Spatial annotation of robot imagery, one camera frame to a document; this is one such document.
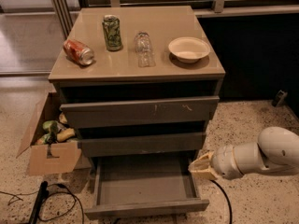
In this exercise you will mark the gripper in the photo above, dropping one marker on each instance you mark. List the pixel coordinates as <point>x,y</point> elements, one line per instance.
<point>222,162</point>

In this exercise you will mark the grey bottom drawer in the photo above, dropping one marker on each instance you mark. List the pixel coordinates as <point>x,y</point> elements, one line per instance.
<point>145,185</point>

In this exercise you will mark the grey drawer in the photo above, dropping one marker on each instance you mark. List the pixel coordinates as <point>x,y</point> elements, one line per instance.
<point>142,144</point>
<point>145,185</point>
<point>143,112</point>

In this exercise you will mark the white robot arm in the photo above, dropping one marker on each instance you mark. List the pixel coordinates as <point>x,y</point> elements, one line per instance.
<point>275,153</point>

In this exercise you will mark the grey top drawer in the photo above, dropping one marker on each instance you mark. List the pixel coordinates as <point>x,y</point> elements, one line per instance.
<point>143,112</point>

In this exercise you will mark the grey middle drawer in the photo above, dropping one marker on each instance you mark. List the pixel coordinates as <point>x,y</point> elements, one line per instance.
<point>142,144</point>

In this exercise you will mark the grey drawer cabinet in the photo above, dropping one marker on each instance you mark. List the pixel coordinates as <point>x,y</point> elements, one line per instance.
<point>115,75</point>

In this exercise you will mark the white paper bowl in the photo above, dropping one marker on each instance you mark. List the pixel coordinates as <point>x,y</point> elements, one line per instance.
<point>189,49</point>

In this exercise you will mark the clear plastic bottle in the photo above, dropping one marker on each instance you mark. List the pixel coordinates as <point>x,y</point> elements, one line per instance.
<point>144,50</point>

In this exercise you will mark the brown cardboard box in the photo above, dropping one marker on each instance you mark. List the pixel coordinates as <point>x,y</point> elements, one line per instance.
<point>57,158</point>

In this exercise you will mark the yellow snack bag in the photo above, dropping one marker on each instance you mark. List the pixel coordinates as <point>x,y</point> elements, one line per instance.
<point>65,134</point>

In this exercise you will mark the green snack bag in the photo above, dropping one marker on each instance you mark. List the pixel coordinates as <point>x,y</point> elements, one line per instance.
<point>52,126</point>

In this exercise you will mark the black bar on floor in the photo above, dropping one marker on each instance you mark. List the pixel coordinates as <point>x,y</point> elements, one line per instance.
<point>40,197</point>

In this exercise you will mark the green drink can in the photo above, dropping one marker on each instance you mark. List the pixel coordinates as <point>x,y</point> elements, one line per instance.
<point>112,32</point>

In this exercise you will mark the red crushed soda can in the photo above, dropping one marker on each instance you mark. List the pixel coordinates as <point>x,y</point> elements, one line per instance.
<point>78,52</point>

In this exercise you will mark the small dark wall device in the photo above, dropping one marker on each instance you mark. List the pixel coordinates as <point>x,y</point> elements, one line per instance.
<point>279,98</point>

